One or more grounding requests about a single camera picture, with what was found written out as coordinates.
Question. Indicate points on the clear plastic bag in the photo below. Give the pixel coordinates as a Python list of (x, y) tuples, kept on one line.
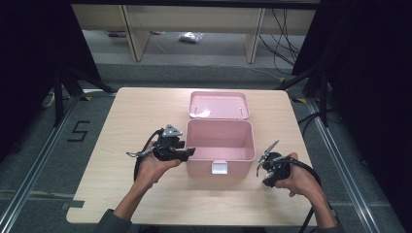
[(190, 37)]

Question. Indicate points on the person's right hand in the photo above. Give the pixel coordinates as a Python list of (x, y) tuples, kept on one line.
[(299, 179)]

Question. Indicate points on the person's left hand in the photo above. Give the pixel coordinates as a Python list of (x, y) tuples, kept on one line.
[(155, 168)]

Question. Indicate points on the metal floor rail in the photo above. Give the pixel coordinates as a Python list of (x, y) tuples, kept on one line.
[(35, 168), (340, 168)]

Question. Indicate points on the black metal stand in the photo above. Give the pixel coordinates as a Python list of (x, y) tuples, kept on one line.
[(323, 97), (59, 97)]

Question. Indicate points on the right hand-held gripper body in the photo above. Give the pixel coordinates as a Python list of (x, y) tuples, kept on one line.
[(278, 165)]

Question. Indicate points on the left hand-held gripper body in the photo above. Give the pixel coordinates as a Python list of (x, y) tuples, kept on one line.
[(168, 144)]

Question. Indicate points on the pink flat floor item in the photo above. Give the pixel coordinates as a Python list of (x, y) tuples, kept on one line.
[(116, 33)]

